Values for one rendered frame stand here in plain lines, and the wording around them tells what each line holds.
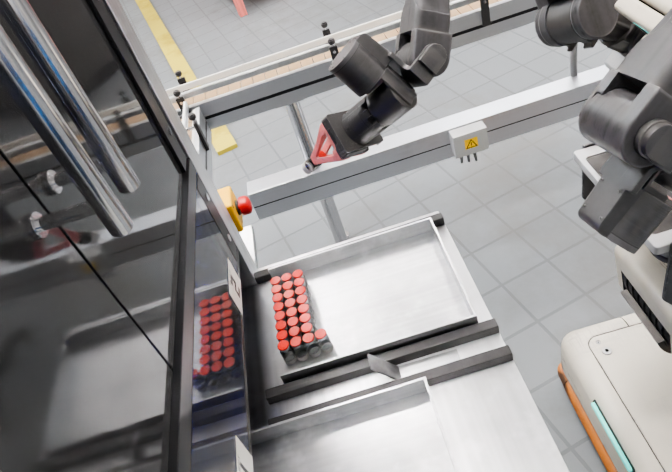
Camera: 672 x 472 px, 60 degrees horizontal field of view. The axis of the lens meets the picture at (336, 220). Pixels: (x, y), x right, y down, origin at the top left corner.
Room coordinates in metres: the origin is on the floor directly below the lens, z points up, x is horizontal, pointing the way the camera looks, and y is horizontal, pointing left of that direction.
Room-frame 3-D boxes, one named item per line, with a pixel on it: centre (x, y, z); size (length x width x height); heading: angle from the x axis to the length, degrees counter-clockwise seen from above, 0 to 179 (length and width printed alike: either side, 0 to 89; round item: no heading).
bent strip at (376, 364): (0.55, -0.04, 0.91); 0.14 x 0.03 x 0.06; 86
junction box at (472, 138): (1.59, -0.52, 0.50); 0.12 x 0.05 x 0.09; 87
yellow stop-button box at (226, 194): (0.98, 0.22, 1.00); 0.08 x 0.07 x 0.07; 87
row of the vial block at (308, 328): (0.73, 0.11, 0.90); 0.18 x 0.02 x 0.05; 177
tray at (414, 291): (0.72, 0.00, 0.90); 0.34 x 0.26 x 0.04; 87
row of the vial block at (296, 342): (0.73, 0.13, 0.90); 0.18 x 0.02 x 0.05; 177
